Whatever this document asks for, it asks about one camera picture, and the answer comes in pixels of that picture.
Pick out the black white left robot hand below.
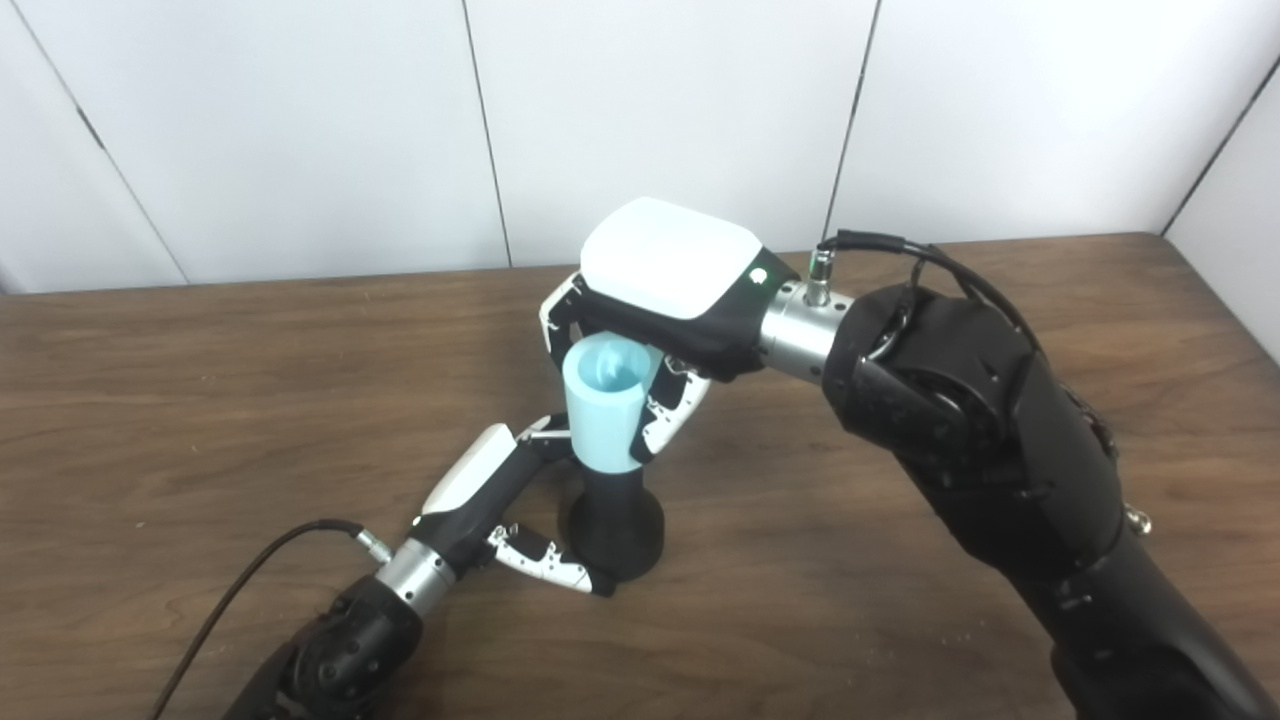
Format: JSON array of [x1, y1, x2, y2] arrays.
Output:
[[412, 413, 617, 598]]

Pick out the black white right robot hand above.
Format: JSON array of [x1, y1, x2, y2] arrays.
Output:
[[538, 196, 801, 465]]

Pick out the black flared nozzle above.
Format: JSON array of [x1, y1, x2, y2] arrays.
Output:
[[568, 462, 666, 584]]

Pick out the light-blue hose piece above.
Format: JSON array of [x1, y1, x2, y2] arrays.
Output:
[[562, 333, 663, 473]]

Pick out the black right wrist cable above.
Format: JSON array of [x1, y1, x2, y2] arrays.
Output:
[[806, 230, 1151, 536]]

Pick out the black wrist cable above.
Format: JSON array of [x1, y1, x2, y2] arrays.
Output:
[[150, 518, 394, 720], [806, 230, 1151, 536]]

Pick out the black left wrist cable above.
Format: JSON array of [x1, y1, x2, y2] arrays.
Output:
[[150, 518, 394, 720]]

